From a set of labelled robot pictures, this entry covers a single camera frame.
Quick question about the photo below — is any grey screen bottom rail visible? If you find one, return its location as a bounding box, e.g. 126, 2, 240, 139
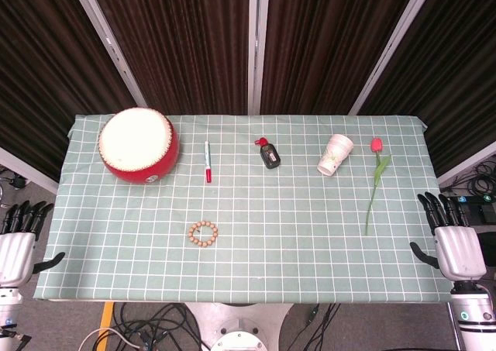
436, 140, 496, 188
0, 146, 60, 195

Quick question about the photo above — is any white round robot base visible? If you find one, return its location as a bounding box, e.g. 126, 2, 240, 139
184, 302, 294, 351

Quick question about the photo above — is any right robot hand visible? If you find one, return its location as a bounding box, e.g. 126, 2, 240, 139
409, 191, 487, 282

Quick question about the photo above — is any dark brown ribbed screen panel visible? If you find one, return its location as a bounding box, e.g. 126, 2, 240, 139
260, 0, 422, 115
359, 0, 496, 177
87, 0, 251, 115
0, 0, 137, 182

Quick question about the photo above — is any black ink bottle red cap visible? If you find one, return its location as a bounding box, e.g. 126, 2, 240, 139
253, 136, 281, 170

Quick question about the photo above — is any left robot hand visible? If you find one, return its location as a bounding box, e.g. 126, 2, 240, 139
0, 201, 66, 288

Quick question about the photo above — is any wooden bead bracelet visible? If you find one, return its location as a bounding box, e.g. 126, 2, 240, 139
188, 219, 219, 248

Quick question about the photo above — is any black power strip with lights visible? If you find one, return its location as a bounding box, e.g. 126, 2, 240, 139
445, 194, 496, 225

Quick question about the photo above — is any green checked tablecloth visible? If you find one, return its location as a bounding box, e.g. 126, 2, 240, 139
33, 113, 453, 304

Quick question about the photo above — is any red drum with white skin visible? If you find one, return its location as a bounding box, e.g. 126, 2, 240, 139
97, 108, 181, 184

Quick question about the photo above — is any grey screen frame post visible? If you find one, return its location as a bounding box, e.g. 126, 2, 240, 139
347, 0, 439, 115
247, 0, 270, 115
67, 0, 149, 112

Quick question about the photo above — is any yellow floor tape strip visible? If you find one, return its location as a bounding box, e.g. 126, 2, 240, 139
99, 301, 115, 331

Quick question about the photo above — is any white floor cable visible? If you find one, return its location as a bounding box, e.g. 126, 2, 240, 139
79, 326, 141, 351

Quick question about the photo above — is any white marker with red cap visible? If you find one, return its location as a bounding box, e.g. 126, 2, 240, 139
203, 140, 213, 184

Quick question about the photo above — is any red artificial tulip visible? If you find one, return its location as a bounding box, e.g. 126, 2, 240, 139
364, 137, 392, 236

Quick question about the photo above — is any white paper cup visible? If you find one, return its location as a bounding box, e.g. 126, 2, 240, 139
316, 133, 355, 177

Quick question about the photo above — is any black floor cable bundle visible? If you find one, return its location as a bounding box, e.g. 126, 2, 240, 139
110, 302, 205, 351
441, 159, 496, 198
278, 303, 343, 351

